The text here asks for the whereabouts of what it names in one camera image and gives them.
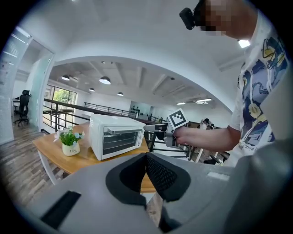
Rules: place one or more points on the large window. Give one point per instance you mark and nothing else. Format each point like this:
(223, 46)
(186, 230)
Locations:
(60, 98)

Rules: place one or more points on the person's right hand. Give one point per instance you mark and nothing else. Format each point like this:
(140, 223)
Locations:
(182, 136)

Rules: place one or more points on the white pot with flowers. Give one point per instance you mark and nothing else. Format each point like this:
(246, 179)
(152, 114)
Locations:
(69, 142)

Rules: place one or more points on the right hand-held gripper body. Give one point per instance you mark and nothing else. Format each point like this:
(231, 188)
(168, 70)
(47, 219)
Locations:
(177, 118)

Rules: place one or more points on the square ceiling light panel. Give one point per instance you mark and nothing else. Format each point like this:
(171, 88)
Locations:
(243, 43)

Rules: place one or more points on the white toaster oven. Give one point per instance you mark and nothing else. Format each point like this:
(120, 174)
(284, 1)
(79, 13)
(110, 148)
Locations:
(114, 137)

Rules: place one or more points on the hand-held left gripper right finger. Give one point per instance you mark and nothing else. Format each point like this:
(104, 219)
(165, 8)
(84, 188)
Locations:
(196, 182)

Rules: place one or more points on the person's printed white t-shirt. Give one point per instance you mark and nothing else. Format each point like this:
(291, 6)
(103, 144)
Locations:
(258, 98)

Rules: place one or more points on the wooden table with white legs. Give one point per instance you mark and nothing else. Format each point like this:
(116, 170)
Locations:
(52, 148)

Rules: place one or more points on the person's right forearm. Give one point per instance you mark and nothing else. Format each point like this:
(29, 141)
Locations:
(213, 138)

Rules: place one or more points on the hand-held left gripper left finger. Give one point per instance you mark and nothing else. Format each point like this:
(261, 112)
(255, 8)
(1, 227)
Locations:
(91, 194)

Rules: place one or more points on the black pendant lamp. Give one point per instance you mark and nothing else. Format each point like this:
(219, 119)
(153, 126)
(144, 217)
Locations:
(91, 89)
(104, 80)
(120, 94)
(65, 78)

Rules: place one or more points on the black office chair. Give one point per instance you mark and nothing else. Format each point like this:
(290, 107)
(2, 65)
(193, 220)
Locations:
(23, 105)

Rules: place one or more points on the frosted glass partition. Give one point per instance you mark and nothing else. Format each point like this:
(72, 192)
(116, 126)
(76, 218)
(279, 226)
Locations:
(40, 91)

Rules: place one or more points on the long ceiling light strip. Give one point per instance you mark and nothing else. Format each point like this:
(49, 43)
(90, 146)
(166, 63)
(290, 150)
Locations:
(203, 100)
(180, 103)

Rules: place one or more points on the person's head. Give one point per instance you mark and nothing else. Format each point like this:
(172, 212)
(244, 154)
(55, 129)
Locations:
(226, 16)

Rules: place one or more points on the black head-mounted camera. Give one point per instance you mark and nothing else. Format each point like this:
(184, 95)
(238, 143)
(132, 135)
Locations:
(191, 14)

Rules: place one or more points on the black metal railing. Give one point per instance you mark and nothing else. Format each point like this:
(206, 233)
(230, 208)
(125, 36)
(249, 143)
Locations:
(68, 105)

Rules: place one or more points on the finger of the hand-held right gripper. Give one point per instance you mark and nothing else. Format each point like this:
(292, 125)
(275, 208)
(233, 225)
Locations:
(155, 127)

